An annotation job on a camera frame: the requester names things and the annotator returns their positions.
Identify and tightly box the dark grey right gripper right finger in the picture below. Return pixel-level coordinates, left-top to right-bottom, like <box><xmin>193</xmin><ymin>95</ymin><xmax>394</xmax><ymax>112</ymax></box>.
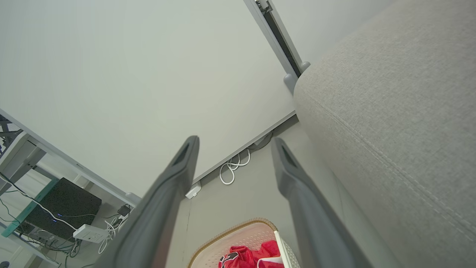
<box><xmin>270</xmin><ymin>137</ymin><xmax>373</xmax><ymax>268</ymax></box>

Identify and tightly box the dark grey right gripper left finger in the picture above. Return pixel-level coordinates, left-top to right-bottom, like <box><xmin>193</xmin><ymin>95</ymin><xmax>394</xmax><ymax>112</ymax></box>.
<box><xmin>93</xmin><ymin>135</ymin><xmax>200</xmax><ymax>268</ymax></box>

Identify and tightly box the red garment with white trim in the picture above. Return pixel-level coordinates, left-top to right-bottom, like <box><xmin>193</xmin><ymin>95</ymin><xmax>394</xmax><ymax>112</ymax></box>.
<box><xmin>253</xmin><ymin>240</ymin><xmax>285</xmax><ymax>268</ymax></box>

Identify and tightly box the red printed garment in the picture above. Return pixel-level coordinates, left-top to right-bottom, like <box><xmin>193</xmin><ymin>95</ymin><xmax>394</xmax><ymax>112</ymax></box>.
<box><xmin>218</xmin><ymin>245</ymin><xmax>258</xmax><ymax>268</ymax></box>

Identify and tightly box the grey fabric sofa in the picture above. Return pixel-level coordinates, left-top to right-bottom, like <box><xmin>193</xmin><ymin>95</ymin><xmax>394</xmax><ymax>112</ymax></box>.
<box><xmin>293</xmin><ymin>0</ymin><xmax>476</xmax><ymax>268</ymax></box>

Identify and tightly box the small white plastic box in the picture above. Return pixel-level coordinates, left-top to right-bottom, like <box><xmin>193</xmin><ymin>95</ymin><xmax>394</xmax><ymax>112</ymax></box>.
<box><xmin>185</xmin><ymin>181</ymin><xmax>202</xmax><ymax>200</ymax></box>

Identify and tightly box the white power strip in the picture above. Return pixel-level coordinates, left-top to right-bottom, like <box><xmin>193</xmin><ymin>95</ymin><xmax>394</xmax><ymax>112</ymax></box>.
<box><xmin>73</xmin><ymin>224</ymin><xmax>109</xmax><ymax>244</ymax></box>

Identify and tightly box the beige perforated laundry basket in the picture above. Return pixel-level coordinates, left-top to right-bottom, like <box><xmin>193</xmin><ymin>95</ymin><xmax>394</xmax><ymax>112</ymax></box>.
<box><xmin>187</xmin><ymin>218</ymin><xmax>301</xmax><ymax>268</ymax></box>

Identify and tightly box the black computer case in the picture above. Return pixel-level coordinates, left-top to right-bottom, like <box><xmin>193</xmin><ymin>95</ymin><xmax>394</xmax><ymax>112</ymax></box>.
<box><xmin>20</xmin><ymin>178</ymin><xmax>102</xmax><ymax>242</ymax></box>

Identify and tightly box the green-edged shelf board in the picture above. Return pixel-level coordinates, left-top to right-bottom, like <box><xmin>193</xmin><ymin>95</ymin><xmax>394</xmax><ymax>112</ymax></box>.
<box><xmin>1</xmin><ymin>178</ymin><xmax>61</xmax><ymax>238</ymax></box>

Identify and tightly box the large white partition panel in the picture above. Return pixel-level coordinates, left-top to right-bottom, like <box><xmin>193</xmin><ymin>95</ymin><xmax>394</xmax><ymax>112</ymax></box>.
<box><xmin>0</xmin><ymin>0</ymin><xmax>302</xmax><ymax>207</ymax></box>

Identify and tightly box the white partition panel, black edge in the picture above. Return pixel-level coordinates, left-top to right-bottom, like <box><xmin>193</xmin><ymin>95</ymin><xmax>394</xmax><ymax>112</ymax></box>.
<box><xmin>257</xmin><ymin>0</ymin><xmax>396</xmax><ymax>75</ymax></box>

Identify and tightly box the loose white cable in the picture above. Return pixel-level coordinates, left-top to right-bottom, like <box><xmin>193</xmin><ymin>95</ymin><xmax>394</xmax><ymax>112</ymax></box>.
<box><xmin>97</xmin><ymin>217</ymin><xmax>128</xmax><ymax>255</ymax></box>

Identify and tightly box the coiled white cable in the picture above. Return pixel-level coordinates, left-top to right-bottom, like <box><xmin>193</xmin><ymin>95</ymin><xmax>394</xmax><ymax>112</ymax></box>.
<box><xmin>219</xmin><ymin>148</ymin><xmax>252</xmax><ymax>186</ymax></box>

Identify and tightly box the dark floor cable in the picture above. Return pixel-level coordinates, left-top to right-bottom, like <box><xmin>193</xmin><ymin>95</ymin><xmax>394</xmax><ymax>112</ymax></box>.
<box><xmin>248</xmin><ymin>132</ymin><xmax>274</xmax><ymax>151</ymax></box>

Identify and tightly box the grey metal table frame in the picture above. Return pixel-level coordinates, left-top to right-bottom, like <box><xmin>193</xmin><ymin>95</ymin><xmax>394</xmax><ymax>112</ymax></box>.
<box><xmin>0</xmin><ymin>114</ymin><xmax>60</xmax><ymax>196</ymax></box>

